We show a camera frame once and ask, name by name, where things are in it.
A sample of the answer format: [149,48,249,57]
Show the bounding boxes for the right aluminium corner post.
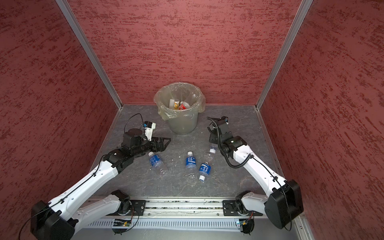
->
[256,0,313,111]

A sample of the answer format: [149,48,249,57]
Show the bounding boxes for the blue label bottle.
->
[199,158,213,182]
[186,151,197,180]
[148,152,168,175]

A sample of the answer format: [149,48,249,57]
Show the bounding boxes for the left aluminium corner post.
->
[56,0,124,110]

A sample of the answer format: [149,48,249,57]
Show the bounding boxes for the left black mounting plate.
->
[128,200,147,217]

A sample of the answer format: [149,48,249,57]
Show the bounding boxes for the black mounting plate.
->
[222,200,264,217]
[128,200,147,217]

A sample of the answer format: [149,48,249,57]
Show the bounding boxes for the aluminium corner post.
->
[256,0,313,111]
[56,0,124,110]

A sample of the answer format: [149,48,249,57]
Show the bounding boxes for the clear purple tinted bottle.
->
[206,144,218,165]

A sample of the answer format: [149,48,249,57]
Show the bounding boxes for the translucent green bin liner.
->
[154,82,206,121]

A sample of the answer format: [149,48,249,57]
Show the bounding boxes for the grey mesh waste bin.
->
[154,82,206,135]

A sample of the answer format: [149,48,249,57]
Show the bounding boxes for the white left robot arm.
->
[31,128,171,240]

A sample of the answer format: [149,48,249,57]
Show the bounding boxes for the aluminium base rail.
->
[74,192,304,221]

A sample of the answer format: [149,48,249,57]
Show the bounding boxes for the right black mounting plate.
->
[222,200,264,217]

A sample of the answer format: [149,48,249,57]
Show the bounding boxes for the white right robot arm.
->
[199,116,304,231]

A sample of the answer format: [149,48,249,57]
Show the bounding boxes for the white slotted cable duct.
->
[86,218,240,232]

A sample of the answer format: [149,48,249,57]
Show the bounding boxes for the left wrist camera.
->
[143,121,156,141]

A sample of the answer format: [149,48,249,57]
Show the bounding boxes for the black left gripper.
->
[132,135,171,157]

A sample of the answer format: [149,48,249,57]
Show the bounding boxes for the clear bottle red label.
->
[179,102,191,110]

